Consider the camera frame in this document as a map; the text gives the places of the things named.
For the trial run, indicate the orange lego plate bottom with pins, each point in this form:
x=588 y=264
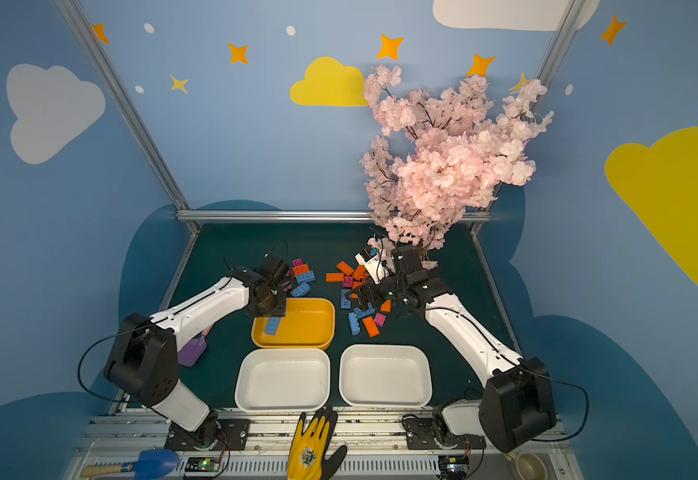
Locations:
x=370 y=327

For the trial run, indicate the orange lego brick top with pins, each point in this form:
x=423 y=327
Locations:
x=345 y=269

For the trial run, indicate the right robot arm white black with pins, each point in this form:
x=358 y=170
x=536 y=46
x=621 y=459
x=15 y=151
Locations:
x=517 y=403

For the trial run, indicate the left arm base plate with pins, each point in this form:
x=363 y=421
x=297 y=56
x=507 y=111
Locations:
x=214 y=434

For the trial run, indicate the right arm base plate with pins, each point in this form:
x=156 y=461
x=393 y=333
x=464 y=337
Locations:
x=427 y=433

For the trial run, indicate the orange lego pile centre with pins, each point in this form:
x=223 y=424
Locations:
x=360 y=274

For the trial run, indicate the white plastic tray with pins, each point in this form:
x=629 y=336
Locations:
x=385 y=376
x=283 y=380

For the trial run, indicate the blue lego brick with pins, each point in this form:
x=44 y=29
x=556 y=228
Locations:
x=364 y=313
x=305 y=277
x=345 y=301
x=272 y=325
x=301 y=290

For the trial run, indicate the blue garden trowel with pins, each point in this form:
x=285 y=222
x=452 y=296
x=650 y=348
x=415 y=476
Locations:
x=151 y=464

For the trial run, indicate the pink cherry blossom tree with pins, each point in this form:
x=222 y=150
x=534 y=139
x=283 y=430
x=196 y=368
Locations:
x=437 y=157

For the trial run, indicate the purple pink toy spatula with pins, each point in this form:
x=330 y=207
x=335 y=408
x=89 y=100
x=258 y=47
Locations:
x=194 y=349

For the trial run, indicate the right white plastic tray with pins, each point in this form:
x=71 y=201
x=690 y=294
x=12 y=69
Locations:
x=385 y=376

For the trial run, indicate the left white plastic tray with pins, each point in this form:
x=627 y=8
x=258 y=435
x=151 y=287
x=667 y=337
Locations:
x=283 y=380

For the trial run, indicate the orange lego brick cluster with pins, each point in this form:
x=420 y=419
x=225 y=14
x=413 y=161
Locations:
x=301 y=269

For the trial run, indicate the yellow black work glove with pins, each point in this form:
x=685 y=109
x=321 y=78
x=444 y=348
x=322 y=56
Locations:
x=307 y=455

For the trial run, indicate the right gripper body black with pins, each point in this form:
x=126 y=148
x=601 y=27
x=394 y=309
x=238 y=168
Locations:
x=375 y=290

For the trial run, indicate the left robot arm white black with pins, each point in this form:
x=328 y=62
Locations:
x=143 y=360

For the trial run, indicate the beige ceramic cup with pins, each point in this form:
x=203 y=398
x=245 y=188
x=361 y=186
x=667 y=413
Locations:
x=526 y=466

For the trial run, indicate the yellow plastic tray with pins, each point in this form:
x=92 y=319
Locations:
x=308 y=323

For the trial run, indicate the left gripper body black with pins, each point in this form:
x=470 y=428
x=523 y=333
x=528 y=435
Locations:
x=278 y=267

